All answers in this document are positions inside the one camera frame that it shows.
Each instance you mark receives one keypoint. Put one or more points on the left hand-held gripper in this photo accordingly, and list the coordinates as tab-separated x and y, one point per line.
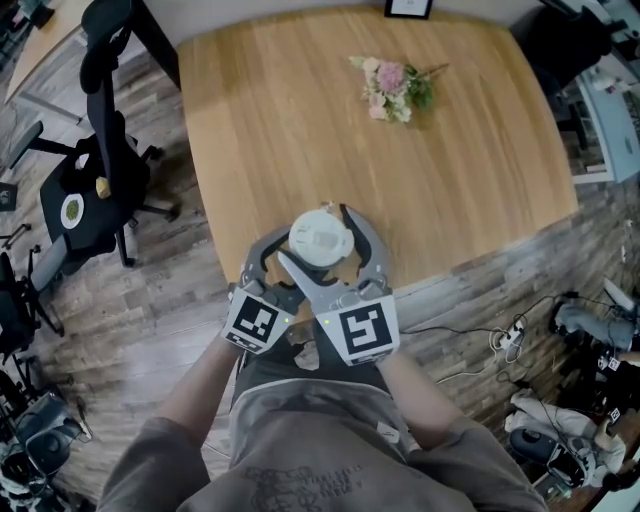
257	320

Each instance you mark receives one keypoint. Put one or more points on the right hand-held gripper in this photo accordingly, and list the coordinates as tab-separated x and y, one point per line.
365	330

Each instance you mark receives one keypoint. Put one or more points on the white plastic cup lid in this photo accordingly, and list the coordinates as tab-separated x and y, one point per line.
320	235

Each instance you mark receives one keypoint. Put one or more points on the person's right forearm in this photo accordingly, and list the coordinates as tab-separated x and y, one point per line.
420	400

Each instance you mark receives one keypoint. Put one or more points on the person's left forearm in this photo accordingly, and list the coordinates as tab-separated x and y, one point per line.
200	385

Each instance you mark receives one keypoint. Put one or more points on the person's shoe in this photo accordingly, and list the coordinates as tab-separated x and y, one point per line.
307	357

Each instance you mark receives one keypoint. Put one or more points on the person's dark shorts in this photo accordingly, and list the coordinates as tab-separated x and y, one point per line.
270	370

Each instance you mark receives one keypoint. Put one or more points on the wooden table with white legs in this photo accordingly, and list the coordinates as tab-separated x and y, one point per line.
280	125

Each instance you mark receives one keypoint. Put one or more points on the tan food item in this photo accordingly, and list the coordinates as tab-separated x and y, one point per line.
103	186

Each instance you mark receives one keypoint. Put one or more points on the white power strip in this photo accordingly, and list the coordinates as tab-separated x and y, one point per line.
510	336

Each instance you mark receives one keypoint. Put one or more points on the white plate with greens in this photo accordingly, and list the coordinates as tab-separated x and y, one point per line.
72	211

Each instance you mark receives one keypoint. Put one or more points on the pink and white flower bouquet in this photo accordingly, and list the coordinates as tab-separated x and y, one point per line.
392	87

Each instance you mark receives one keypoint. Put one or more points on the person's gray t-shirt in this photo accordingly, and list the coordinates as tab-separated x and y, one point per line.
320	460

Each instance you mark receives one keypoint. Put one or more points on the dark side divider panel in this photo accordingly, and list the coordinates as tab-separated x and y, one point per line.
160	45

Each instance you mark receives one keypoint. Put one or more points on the black printed box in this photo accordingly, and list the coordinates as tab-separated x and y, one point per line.
7	197

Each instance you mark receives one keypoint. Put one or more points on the long wooden desk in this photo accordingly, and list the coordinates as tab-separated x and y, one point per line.
45	45

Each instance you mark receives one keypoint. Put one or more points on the black picture frame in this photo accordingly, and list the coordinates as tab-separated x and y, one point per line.
407	7

